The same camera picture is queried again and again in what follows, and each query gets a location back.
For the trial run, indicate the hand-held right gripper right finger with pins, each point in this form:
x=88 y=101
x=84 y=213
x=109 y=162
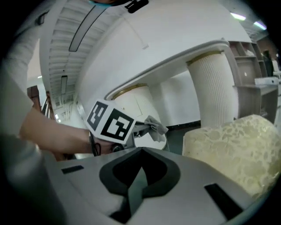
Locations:
x=193 y=193

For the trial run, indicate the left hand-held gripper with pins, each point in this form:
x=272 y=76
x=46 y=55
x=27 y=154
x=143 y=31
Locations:
x=109 y=123

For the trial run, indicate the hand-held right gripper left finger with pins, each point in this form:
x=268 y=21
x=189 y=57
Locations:
x=87 y=186

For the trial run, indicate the grey cloth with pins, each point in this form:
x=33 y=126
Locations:
x=157 y=129

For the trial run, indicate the cream patterned cushioned seat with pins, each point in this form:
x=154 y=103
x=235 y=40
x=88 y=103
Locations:
x=232 y=147

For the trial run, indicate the person's left forearm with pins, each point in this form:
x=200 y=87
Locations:
x=55 y=134

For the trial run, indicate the white curved table top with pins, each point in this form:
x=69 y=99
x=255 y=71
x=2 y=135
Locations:
x=166 y=66

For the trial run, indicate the person's white top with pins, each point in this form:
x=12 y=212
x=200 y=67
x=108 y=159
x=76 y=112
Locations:
x=19 y=55

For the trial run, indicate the brown wooden furniture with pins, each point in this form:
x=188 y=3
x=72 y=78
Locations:
x=36 y=99

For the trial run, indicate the grey shelf unit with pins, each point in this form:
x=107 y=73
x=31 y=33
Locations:
x=250 y=94

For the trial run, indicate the long dark ceiling lamp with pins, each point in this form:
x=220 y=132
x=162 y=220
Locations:
x=82 y=30

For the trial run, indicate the white flat box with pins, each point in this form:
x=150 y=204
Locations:
x=265 y=80

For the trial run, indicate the bright ceiling light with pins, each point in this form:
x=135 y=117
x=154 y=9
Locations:
x=238 y=16
x=260 y=25

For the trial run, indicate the black head-worn camera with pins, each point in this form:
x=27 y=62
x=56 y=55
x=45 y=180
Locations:
x=137 y=5

